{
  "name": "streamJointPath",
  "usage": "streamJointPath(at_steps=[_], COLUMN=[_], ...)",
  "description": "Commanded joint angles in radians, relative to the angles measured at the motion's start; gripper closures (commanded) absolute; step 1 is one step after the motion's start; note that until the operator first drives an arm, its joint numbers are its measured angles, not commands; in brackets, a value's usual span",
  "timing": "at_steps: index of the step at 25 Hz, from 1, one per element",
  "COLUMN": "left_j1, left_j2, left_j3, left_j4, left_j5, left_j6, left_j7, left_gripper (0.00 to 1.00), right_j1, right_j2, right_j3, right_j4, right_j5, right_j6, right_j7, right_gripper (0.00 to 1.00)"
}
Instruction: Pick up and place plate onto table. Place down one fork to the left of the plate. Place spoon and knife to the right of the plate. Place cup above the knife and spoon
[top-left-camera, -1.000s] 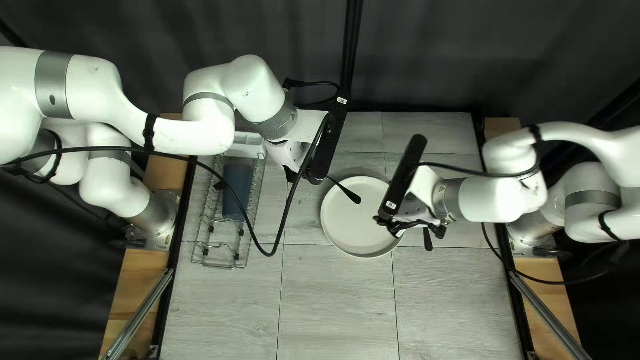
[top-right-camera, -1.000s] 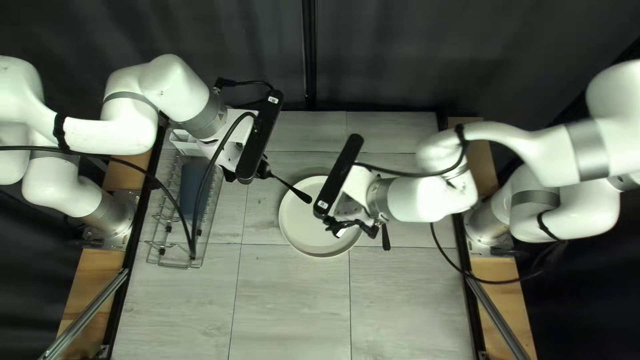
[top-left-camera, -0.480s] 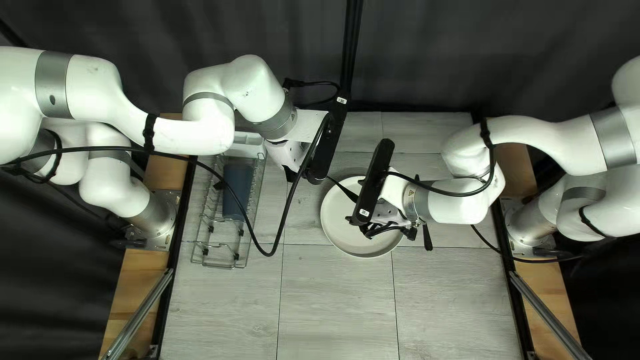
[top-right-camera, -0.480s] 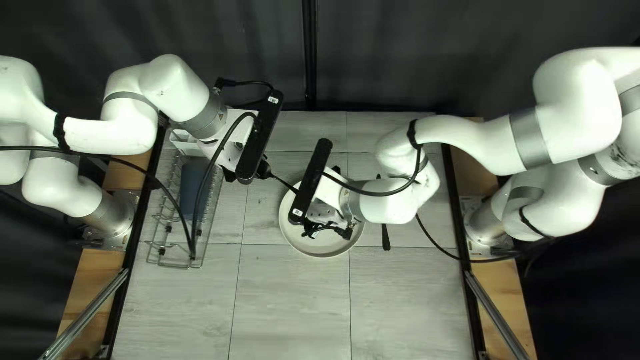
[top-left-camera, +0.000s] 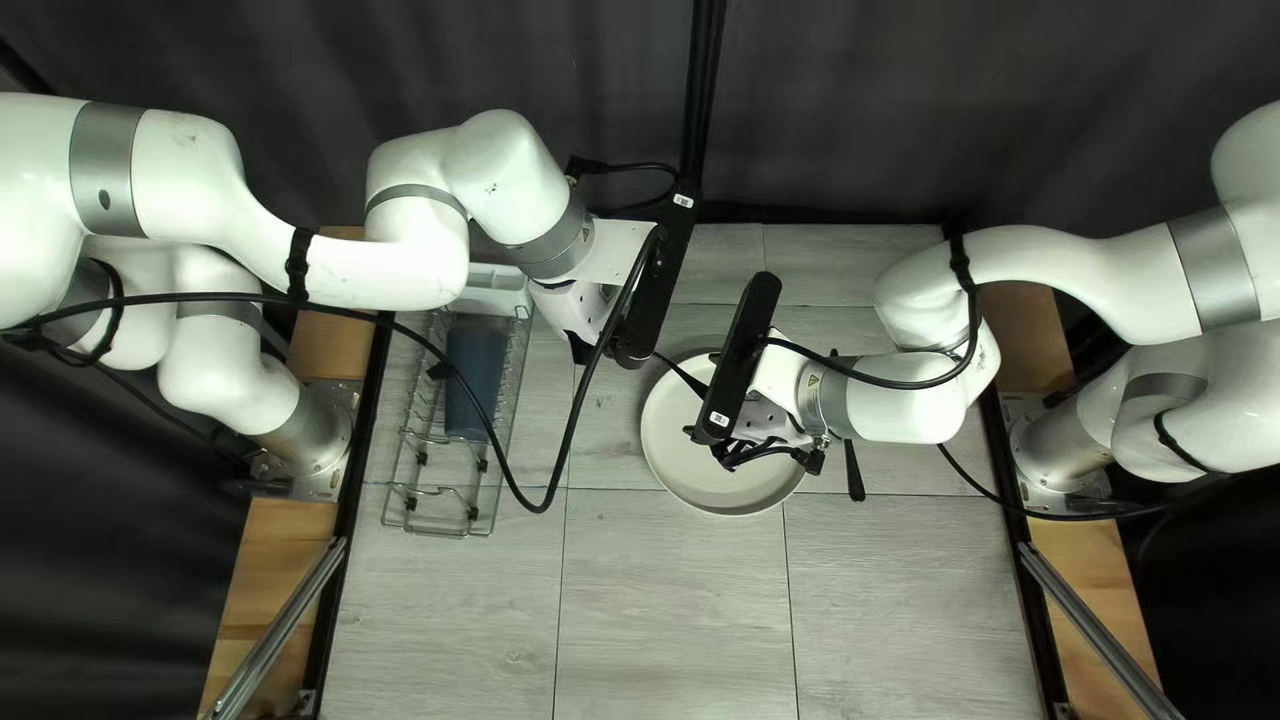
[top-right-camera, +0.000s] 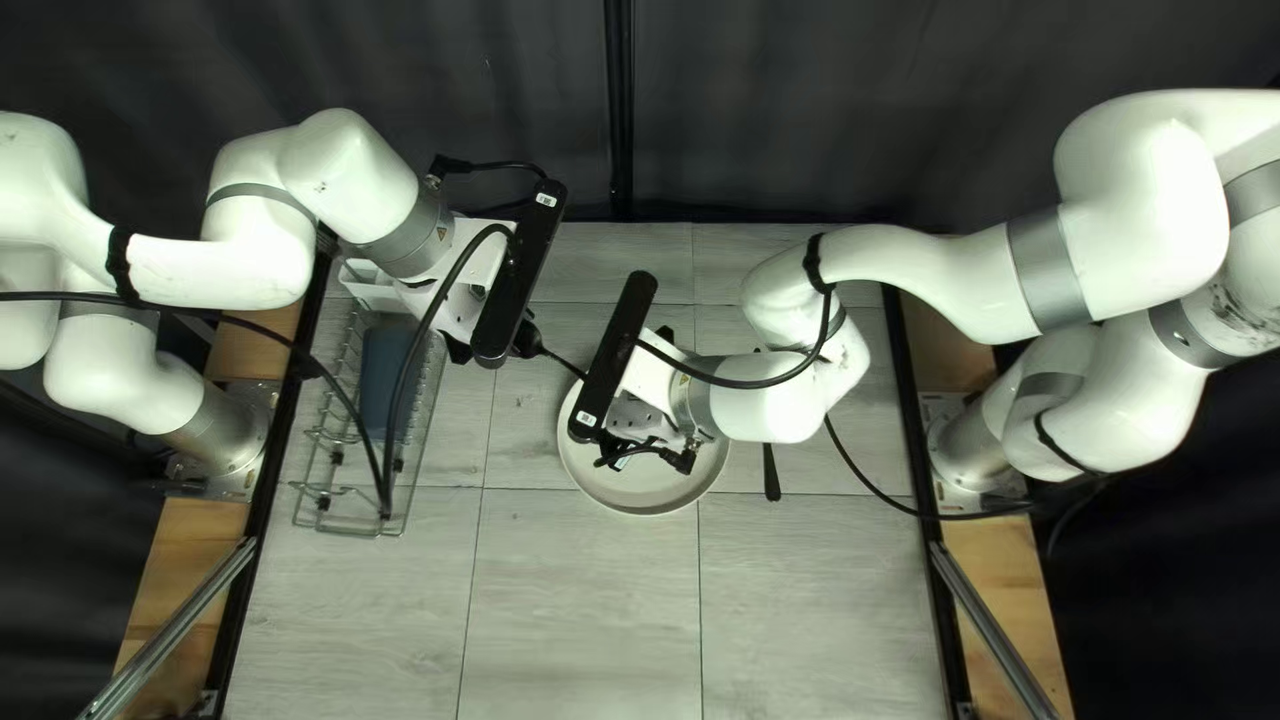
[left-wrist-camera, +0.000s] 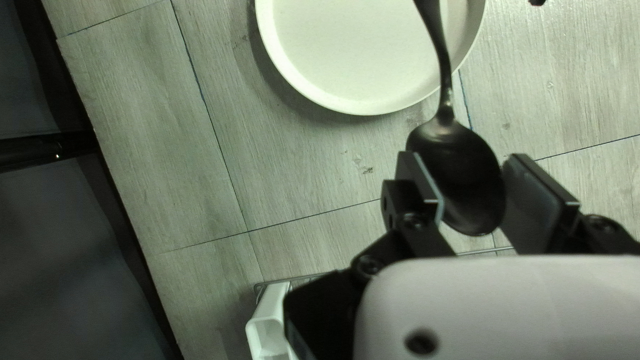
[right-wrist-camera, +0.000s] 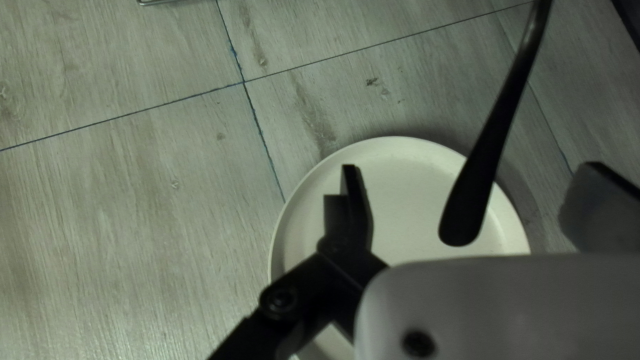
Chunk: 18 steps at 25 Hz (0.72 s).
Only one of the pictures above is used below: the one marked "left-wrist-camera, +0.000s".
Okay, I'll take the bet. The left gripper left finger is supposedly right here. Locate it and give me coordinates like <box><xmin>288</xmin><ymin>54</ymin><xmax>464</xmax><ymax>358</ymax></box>
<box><xmin>350</xmin><ymin>151</ymin><xmax>457</xmax><ymax>282</ymax></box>

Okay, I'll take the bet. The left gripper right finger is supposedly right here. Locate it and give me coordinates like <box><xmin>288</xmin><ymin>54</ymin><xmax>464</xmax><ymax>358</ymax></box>
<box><xmin>500</xmin><ymin>153</ymin><xmax>640</xmax><ymax>256</ymax></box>

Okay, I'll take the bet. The black spoon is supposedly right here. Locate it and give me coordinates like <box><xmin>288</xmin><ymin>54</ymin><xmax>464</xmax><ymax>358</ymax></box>
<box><xmin>406</xmin><ymin>0</ymin><xmax>506</xmax><ymax>237</ymax></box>

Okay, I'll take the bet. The pale plate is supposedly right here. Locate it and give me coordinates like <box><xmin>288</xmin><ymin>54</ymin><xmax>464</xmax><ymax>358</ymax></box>
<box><xmin>255</xmin><ymin>0</ymin><xmax>487</xmax><ymax>117</ymax></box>

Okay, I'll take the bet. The white cutlery holder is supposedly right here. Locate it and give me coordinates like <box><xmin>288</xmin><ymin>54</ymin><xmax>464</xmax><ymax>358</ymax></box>
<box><xmin>245</xmin><ymin>281</ymin><xmax>296</xmax><ymax>360</ymax></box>

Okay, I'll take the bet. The wire dish rack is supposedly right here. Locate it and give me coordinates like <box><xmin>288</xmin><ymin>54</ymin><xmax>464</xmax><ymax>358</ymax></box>
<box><xmin>252</xmin><ymin>244</ymin><xmax>516</xmax><ymax>303</ymax></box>

